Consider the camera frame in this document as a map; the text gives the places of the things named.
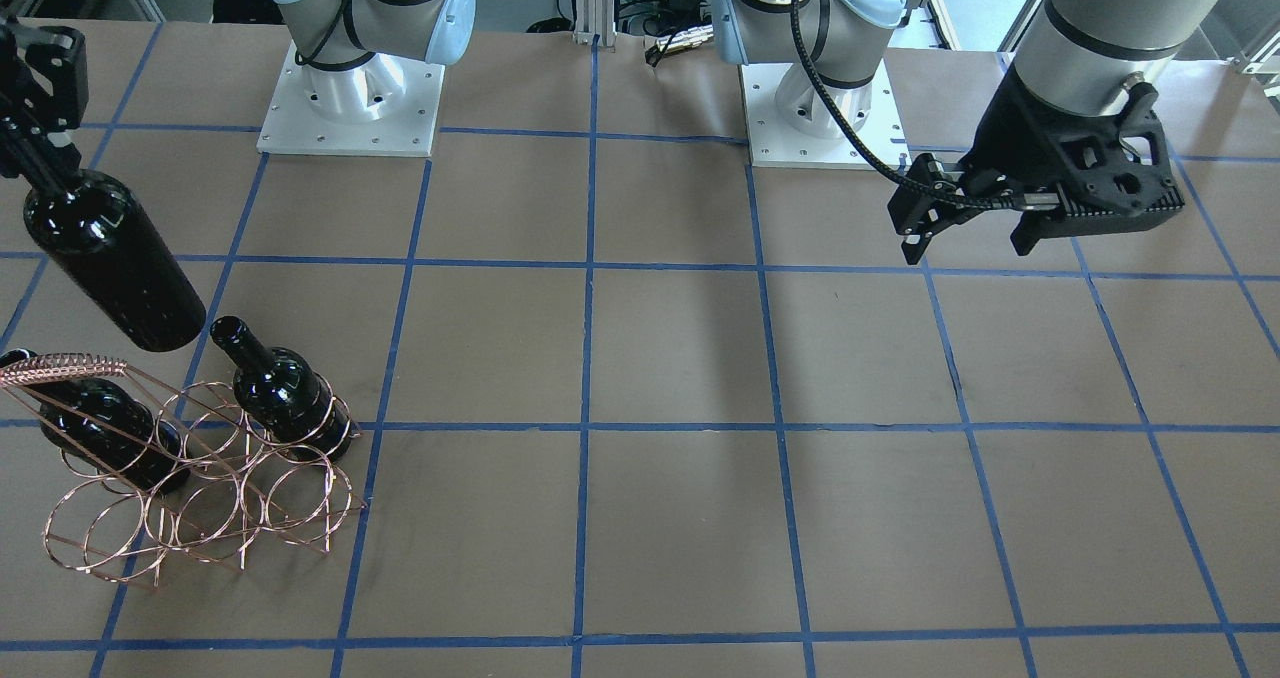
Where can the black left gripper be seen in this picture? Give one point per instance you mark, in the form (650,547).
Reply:
(1008,130)

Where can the copper wire wine basket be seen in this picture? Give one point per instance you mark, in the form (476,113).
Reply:
(243,489)

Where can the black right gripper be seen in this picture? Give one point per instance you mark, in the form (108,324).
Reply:
(32,146)

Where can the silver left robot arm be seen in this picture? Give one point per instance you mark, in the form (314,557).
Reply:
(1081,56)

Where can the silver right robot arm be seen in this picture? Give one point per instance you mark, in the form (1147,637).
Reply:
(338,35)

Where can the dark wine bottle carried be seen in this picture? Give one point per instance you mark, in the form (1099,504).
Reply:
(98,232)

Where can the dark wine bottle slot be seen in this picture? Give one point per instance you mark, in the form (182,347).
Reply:
(279,389)
(97,421)

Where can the aluminium frame post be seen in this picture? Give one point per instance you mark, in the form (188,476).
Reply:
(595,23)

